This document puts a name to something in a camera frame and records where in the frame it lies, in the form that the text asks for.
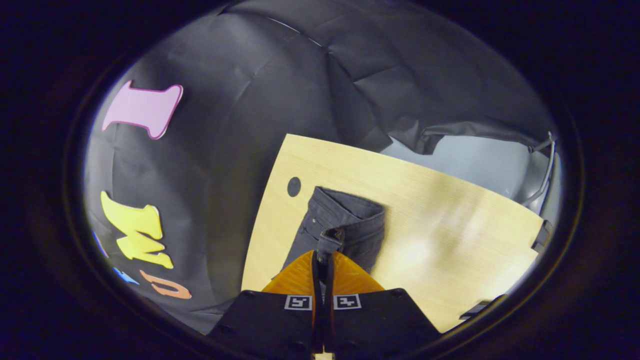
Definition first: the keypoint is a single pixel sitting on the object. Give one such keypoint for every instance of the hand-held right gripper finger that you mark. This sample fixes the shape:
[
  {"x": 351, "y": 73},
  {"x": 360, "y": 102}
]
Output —
[
  {"x": 317, "y": 325},
  {"x": 328, "y": 325}
]

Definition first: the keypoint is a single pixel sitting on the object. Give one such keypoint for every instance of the black jeans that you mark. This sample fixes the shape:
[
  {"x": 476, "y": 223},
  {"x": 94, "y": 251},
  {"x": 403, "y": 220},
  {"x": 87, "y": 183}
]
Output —
[{"x": 345, "y": 220}]

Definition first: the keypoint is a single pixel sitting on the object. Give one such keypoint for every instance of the black backdrop cloth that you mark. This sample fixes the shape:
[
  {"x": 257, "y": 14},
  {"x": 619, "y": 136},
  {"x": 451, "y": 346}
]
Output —
[{"x": 240, "y": 100}]

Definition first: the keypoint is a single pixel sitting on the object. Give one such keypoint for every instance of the black table bracket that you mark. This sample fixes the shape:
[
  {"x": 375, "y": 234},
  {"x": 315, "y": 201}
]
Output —
[
  {"x": 542, "y": 235},
  {"x": 482, "y": 307}
]

